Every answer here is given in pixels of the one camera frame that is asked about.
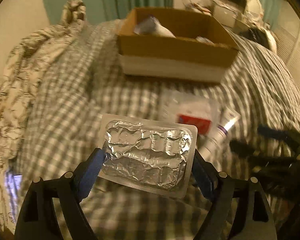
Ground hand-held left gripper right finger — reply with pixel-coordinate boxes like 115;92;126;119
191;150;278;240

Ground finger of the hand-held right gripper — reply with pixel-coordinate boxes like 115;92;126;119
257;125;300;147
229;140;263;163

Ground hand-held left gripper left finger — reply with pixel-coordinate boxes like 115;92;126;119
14;148;112;240

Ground silver foil blister pack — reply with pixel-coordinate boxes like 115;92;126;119
97;114;198;198

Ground brown cardboard box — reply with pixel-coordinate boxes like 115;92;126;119
116;7;240;83

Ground white ointment tube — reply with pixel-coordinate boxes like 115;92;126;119
199;107;241;159

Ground clear bag with red label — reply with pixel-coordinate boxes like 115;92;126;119
158;90;222;138

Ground checkered bed sheet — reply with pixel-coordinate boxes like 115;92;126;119
15;17;300;240

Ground black and white cloth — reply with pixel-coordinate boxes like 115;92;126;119
240;27;278;53

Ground small crumpled white wrapper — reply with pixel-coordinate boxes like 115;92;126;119
195;36;215;45

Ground white patterned blanket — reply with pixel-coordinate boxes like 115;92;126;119
0;0;88;230

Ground white cabinet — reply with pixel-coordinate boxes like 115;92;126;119
212;4;248;28

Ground white packet in box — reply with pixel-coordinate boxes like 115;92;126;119
133;15;177;38

